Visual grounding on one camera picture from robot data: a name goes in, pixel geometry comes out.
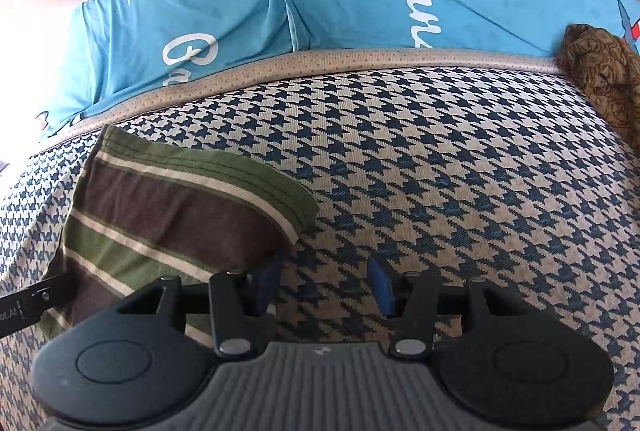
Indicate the houndstooth bed sheet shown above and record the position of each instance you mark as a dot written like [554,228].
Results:
[450,161]

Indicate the green brown striped shirt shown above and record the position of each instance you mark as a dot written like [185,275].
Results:
[165,211]

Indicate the blue pillow with star print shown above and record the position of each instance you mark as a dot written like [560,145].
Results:
[200,21]

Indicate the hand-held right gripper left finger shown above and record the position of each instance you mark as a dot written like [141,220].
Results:
[267,286]

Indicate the brown patterned cloth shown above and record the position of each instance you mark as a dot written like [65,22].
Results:
[605,71]

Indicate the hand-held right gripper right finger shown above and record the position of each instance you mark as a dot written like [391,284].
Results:
[384,286]

